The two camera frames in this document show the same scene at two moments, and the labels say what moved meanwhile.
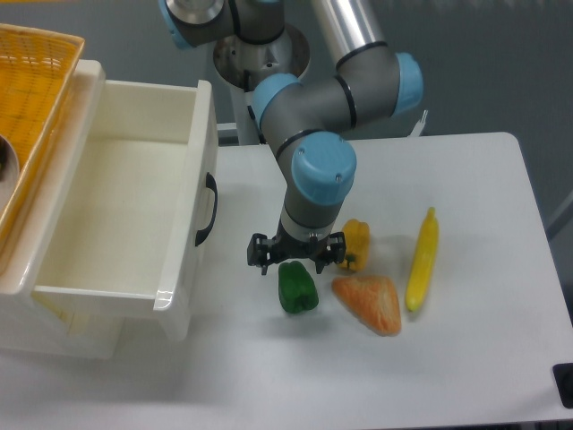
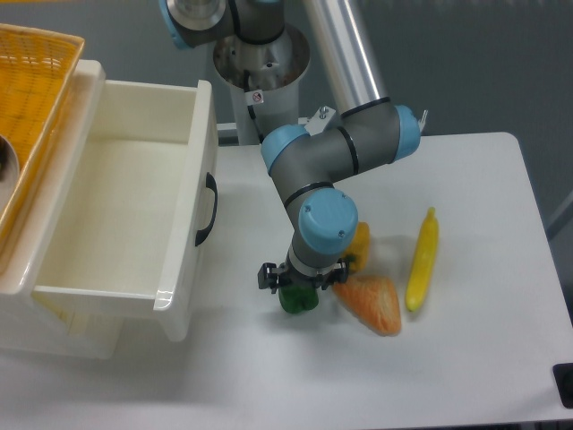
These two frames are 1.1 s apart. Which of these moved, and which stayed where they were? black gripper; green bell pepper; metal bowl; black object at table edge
Moved: black gripper
Stayed: green bell pepper; metal bowl; black object at table edge
